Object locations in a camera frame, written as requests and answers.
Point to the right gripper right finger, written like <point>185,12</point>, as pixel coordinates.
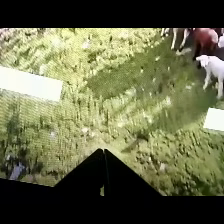
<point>126,181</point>

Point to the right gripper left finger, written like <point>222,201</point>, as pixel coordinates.
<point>87,178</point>

